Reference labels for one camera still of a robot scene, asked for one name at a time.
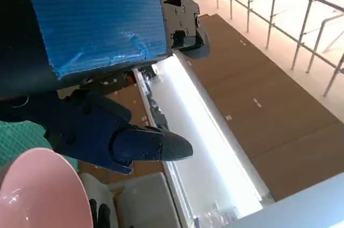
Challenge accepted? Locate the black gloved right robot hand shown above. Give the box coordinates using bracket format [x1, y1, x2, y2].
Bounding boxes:
[90, 198, 112, 228]

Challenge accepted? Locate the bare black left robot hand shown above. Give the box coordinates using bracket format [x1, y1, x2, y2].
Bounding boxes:
[0, 0, 212, 176]

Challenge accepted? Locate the pink bowl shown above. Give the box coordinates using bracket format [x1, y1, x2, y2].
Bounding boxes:
[0, 147, 95, 228]

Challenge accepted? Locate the green cutting mat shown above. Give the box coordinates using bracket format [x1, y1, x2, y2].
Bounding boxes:
[0, 119, 54, 168]

